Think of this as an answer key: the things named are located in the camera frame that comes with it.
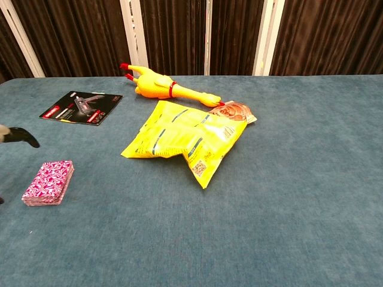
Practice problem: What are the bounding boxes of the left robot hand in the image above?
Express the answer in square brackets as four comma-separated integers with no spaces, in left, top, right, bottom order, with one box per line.
[0,124,41,149]

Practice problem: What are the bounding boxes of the black glue gun package card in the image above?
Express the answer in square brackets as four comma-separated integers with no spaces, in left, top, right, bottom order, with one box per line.
[38,90,124,127]

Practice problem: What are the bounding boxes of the dark brown curtain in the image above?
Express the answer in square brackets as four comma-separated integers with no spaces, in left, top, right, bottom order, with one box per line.
[0,0,383,84]

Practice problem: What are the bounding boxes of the yellow rubber chicken toy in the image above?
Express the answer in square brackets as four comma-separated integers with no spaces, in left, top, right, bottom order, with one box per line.
[119,62,224,108]

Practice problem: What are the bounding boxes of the yellow snack bag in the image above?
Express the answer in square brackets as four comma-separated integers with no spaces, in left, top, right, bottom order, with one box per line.
[120,100,248,190]

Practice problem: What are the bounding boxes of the orange brown snack packet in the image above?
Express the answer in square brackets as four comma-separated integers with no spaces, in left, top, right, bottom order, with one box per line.
[208,100,258,124]

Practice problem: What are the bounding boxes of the blue velvet table cover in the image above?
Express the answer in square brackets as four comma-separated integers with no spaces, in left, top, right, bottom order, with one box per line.
[0,74,383,287]

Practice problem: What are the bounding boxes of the thin white frame post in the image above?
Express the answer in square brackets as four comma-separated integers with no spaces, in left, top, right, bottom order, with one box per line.
[203,0,212,75]

